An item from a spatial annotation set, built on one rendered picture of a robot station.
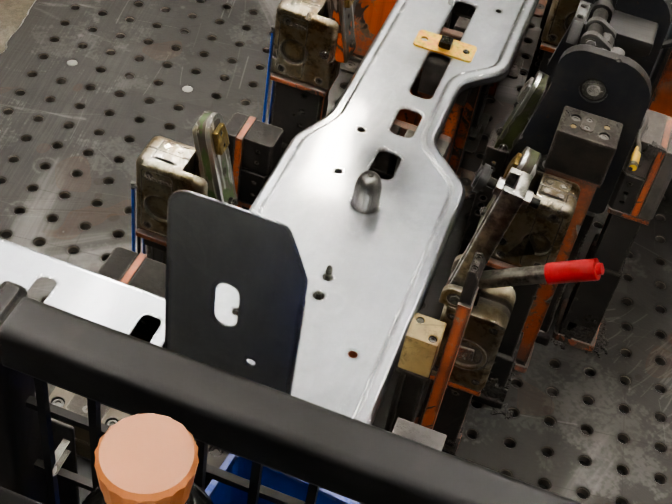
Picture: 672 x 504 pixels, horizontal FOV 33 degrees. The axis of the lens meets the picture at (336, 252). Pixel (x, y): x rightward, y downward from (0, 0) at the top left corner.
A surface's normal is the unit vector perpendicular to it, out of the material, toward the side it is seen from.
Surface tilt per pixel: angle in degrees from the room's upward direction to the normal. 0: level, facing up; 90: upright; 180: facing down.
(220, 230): 90
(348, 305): 0
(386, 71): 0
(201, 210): 90
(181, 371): 0
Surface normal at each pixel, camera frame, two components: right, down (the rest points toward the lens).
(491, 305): 0.12, -0.68
